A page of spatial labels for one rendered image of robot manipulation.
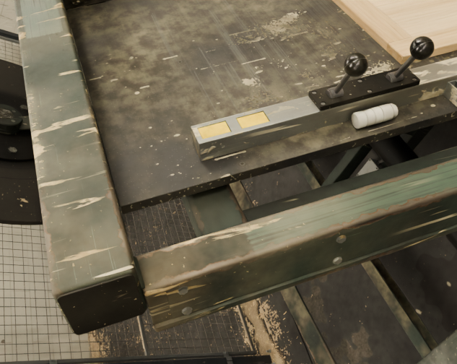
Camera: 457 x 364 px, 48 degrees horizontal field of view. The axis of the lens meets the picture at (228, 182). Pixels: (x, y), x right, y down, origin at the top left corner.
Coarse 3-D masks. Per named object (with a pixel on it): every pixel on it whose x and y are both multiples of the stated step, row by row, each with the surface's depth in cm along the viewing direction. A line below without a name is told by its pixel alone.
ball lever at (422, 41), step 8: (416, 40) 83; (424, 40) 82; (416, 48) 83; (424, 48) 82; (432, 48) 82; (416, 56) 83; (424, 56) 83; (408, 64) 88; (392, 72) 93; (400, 72) 91; (392, 80) 93
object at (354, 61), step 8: (352, 56) 80; (360, 56) 80; (344, 64) 81; (352, 64) 80; (360, 64) 80; (352, 72) 80; (360, 72) 80; (344, 80) 86; (336, 88) 89; (336, 96) 90
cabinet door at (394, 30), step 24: (336, 0) 123; (360, 0) 121; (384, 0) 121; (408, 0) 120; (432, 0) 120; (456, 0) 119; (360, 24) 116; (384, 24) 113; (408, 24) 113; (432, 24) 112; (456, 24) 112; (384, 48) 109; (408, 48) 106; (456, 48) 107
